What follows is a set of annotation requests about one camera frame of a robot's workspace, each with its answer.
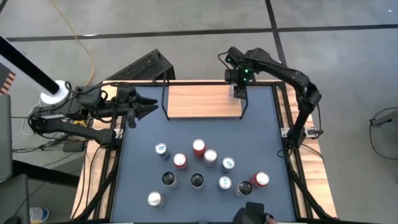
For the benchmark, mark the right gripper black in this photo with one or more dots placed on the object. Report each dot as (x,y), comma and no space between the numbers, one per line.
(246,73)

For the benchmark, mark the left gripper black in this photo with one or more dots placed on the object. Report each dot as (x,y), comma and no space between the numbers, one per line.
(132,112)

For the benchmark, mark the silver Diet Coke can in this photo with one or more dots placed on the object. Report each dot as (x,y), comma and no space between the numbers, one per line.
(210,156)
(155,199)
(233,90)

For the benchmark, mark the red Fanta strawberry can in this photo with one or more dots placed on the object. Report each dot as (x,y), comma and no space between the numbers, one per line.
(198,146)
(180,160)
(260,179)

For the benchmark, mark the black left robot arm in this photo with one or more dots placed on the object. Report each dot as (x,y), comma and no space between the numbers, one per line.
(77,129)

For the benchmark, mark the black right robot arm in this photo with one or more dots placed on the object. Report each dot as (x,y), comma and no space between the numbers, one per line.
(306,93)

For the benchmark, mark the black perforated metal stand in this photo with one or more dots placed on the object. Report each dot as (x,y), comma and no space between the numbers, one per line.
(146,65)

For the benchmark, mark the blue silver Red Bull can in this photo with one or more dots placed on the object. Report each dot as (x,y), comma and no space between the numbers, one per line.
(160,149)
(228,164)
(224,183)

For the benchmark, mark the blue-grey table mat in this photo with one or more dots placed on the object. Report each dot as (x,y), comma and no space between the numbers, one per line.
(248,140)

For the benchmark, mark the black power brick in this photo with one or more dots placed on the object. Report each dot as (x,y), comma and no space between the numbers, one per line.
(74,146)

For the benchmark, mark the white round pole base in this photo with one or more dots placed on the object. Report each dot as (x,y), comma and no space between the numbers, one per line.
(49,99)

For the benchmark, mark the black base beam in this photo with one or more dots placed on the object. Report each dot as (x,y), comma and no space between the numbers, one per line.
(46,174)

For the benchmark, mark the black pole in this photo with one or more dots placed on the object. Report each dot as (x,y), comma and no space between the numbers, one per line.
(28,67)

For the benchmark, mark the person's hand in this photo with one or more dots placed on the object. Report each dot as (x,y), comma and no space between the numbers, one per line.
(272,220)

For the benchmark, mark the orange striped board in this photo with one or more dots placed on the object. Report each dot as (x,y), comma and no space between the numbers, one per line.
(7,82)

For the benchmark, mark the grey floor device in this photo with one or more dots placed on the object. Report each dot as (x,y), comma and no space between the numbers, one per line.
(387,119)

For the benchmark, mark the white and blue tub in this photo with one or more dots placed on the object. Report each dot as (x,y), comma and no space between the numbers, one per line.
(38,214)

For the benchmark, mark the black table frame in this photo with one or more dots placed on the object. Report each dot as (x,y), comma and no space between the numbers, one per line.
(111,186)

